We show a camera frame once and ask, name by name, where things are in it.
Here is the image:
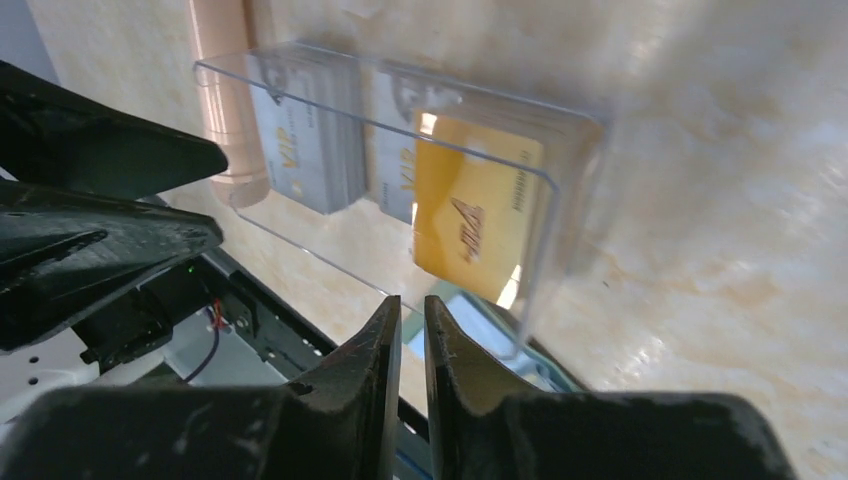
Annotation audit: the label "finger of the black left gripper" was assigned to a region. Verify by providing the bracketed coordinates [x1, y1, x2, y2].
[1, 180, 223, 352]
[1, 62, 228, 199]

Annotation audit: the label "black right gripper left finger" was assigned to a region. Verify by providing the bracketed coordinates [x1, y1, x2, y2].
[1, 296, 401, 479]

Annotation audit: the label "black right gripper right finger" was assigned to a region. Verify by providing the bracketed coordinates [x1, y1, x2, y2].
[424, 295, 796, 479]

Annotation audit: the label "green leather card holder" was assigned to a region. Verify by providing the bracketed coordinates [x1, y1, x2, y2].
[429, 282, 585, 392]

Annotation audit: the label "clear plastic card box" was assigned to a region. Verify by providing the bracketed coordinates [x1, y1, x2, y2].
[194, 42, 605, 358]

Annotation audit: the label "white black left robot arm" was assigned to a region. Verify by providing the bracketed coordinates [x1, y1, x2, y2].
[1, 62, 227, 421]

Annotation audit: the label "yellow card in box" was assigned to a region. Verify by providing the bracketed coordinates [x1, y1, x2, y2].
[413, 112, 545, 308]

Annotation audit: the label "white cards in box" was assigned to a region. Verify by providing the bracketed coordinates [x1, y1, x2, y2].
[248, 49, 461, 223]

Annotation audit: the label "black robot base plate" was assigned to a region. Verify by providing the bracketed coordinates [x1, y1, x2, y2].
[72, 248, 432, 442]

